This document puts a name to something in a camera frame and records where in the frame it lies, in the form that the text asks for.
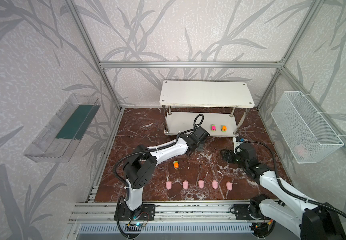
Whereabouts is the pink toy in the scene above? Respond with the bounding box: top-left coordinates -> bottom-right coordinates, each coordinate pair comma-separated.
198,180 -> 205,189
226,182 -> 233,191
166,181 -> 172,190
183,180 -> 189,190
212,180 -> 219,189

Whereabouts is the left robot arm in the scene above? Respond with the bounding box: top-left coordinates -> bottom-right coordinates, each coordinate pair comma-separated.
114,126 -> 210,211

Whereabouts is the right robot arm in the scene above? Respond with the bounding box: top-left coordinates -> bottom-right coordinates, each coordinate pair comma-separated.
221,141 -> 346,240

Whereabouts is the white two-tier shelf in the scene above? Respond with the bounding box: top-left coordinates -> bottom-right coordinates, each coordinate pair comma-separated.
160,81 -> 255,138

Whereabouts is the pink object in basket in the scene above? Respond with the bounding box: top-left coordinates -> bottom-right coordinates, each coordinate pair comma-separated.
295,144 -> 309,158

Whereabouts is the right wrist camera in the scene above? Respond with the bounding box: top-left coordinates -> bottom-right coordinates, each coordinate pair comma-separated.
233,136 -> 245,149

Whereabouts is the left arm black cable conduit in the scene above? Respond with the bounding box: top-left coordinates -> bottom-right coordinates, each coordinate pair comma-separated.
112,113 -> 205,185

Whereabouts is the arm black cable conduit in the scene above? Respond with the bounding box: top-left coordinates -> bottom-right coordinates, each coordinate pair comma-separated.
235,140 -> 346,240
112,113 -> 205,185

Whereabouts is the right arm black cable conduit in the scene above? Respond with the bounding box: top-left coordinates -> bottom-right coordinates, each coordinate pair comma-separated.
235,140 -> 346,240

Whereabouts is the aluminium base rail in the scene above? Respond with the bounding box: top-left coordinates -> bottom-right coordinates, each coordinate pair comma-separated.
68,200 -> 320,224

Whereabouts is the white wire mesh basket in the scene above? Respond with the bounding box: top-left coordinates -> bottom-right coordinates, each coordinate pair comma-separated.
271,91 -> 344,164

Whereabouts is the clear plastic wall bin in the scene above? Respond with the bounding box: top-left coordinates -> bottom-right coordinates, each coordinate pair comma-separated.
24,94 -> 101,163

